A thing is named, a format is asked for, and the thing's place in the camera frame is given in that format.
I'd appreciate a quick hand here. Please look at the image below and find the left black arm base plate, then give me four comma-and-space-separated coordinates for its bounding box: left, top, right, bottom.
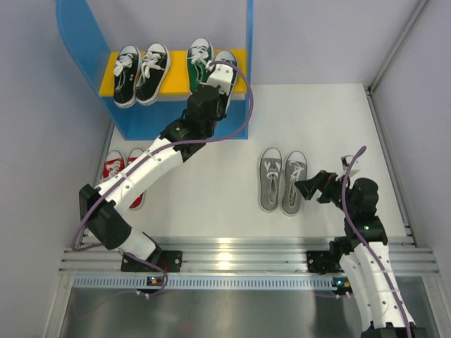
121, 249, 183, 273

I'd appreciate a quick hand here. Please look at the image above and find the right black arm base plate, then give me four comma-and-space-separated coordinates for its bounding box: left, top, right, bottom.
306, 251, 343, 275

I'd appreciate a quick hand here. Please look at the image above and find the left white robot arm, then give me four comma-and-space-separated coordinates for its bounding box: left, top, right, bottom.
79, 82, 233, 280

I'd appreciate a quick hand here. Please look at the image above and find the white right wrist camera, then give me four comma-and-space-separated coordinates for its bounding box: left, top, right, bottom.
340, 155, 361, 177

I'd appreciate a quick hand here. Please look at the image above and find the green canvas sneaker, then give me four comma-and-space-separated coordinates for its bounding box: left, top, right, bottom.
186, 37, 214, 94
214, 50, 238, 111

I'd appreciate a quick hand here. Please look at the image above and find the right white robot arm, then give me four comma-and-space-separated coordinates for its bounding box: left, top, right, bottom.
294, 170, 428, 337

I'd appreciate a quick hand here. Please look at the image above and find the aluminium rail frame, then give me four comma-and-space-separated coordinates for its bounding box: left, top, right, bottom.
58, 191, 439, 275

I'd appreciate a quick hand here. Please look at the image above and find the left grey canvas sneaker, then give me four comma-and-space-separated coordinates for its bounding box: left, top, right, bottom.
259, 147, 282, 212

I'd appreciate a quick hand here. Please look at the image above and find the red canvas sneaker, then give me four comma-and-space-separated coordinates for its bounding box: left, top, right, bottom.
101, 150, 125, 182
128, 148, 149, 210

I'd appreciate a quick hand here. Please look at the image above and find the right grey canvas sneaker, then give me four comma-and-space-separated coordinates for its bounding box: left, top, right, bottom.
282, 151, 308, 216

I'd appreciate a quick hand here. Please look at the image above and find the black canvas sneaker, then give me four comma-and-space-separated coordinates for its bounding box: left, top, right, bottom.
136, 43, 171, 106
113, 45, 142, 108

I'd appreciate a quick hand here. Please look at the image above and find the blue and yellow shoe shelf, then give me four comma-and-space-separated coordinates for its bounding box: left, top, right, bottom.
56, 1, 254, 141

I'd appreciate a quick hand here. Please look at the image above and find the perforated cable duct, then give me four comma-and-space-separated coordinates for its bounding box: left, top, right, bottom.
73, 275, 350, 291

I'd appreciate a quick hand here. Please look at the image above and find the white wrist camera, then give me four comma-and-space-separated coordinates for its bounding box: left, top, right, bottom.
340, 155, 361, 177
206, 61, 235, 95

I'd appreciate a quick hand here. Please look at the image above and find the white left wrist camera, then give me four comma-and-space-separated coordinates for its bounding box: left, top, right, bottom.
206, 61, 235, 95

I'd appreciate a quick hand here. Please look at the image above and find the grey canvas sneaker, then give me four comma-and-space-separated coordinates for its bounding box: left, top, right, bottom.
282, 151, 308, 216
259, 147, 282, 212

